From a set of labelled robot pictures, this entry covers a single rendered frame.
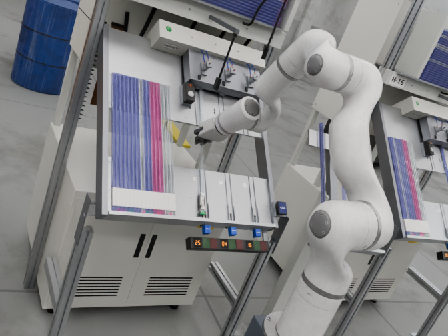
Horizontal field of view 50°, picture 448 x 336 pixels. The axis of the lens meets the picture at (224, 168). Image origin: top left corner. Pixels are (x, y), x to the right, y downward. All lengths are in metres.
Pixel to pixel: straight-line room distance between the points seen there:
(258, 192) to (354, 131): 0.75
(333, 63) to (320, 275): 0.51
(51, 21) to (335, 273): 3.86
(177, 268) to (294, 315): 1.02
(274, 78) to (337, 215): 0.51
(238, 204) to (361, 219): 0.74
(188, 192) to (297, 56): 0.63
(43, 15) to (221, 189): 3.19
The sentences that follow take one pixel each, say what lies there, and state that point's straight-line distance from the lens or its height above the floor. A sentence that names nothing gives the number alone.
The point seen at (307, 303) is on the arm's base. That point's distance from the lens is 1.27.
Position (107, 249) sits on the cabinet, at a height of 0.37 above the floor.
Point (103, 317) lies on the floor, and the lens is 2.28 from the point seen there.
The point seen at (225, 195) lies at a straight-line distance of 1.79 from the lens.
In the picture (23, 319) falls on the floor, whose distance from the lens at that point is 2.20.
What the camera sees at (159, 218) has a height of 0.72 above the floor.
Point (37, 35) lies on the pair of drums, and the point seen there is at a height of 0.50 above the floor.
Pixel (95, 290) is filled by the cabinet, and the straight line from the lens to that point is 2.16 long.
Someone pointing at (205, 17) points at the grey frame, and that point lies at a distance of 1.93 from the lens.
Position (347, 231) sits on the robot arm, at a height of 1.08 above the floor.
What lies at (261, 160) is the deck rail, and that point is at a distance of 1.98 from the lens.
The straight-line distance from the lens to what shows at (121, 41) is 1.86.
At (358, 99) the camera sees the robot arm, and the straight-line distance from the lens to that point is 1.29.
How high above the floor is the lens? 1.47
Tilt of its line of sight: 20 degrees down
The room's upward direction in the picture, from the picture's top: 21 degrees clockwise
